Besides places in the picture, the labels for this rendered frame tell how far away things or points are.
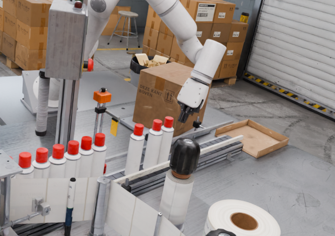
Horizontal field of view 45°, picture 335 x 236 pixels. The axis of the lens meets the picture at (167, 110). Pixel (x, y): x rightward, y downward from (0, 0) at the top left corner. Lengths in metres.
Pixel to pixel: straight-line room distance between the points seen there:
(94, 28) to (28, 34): 3.03
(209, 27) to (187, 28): 3.64
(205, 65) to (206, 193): 0.49
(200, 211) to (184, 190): 0.23
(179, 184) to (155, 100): 0.79
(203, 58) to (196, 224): 0.61
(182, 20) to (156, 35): 3.89
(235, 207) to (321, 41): 4.52
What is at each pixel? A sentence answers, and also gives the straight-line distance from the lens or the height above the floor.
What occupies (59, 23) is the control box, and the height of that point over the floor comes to 1.44.
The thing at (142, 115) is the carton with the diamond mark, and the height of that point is 0.90.
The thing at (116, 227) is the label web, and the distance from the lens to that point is 1.19.
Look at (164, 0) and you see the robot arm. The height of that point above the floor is 1.50.
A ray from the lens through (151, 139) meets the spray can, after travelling 1.50.
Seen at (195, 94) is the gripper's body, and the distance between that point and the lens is 1.55.
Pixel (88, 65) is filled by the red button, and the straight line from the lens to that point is 1.18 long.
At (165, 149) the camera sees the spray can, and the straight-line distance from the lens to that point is 1.56.
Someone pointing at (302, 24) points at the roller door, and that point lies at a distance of 5.74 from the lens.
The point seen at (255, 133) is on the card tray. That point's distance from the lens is 2.25.
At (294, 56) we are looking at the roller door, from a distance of 5.79.
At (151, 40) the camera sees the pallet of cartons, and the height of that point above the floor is 0.50.
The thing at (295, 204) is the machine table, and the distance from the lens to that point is 1.73.
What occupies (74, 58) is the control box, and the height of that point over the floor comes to 1.35.
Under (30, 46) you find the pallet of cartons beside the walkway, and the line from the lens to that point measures 4.63.
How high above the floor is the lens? 1.68
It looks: 22 degrees down
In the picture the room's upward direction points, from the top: 11 degrees clockwise
